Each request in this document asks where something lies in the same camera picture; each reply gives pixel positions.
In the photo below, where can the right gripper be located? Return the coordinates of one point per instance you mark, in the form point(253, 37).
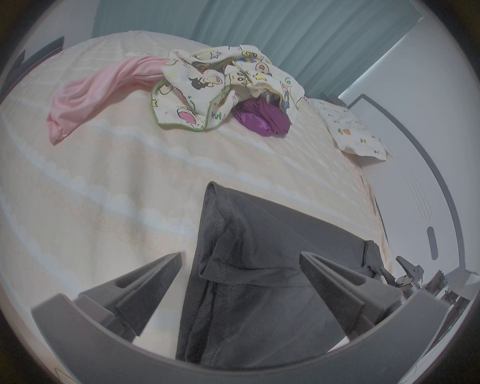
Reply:
point(412, 283)

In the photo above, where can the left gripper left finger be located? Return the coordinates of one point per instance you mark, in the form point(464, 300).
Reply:
point(142, 296)

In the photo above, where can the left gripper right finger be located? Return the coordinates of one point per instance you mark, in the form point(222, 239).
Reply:
point(348, 296)

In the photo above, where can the black T-shirt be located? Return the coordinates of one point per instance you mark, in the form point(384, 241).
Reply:
point(243, 300)

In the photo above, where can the bed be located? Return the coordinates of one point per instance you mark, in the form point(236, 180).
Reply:
point(93, 168)

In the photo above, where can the white printed pillow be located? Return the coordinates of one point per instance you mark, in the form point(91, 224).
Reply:
point(348, 127)

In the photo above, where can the purple garment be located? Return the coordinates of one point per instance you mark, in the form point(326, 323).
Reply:
point(262, 120)

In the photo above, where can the pink garment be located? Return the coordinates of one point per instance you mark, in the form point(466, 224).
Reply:
point(86, 101)

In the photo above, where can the white printed pyjama top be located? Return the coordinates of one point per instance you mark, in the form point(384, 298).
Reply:
point(195, 86)

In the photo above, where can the blue-green curtain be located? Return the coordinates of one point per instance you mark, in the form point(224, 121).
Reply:
point(300, 37)

